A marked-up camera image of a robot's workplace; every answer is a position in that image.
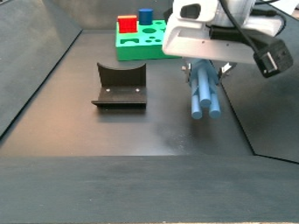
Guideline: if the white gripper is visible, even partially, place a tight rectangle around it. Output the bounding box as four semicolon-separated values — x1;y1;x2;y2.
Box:
162;0;283;80

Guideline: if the blue three prong object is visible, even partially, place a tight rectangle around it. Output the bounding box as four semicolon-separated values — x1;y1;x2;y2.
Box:
189;59;220;119

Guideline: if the green shape sorter board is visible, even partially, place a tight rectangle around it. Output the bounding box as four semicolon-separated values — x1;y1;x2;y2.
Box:
116;20;172;61

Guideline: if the black curved fixture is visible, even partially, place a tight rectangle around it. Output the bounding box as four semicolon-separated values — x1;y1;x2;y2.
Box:
90;63;146;108

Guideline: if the dark blue cylinder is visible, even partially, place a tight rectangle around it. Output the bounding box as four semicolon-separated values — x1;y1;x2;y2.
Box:
138;8;153;25

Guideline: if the red block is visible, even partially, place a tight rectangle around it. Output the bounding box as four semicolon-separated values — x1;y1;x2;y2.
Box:
116;15;137;33

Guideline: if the black cable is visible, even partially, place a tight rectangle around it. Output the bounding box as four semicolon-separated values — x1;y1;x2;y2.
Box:
219;0;281;56

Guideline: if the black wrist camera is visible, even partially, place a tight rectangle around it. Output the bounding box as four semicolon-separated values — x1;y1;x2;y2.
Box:
209;26;293;78

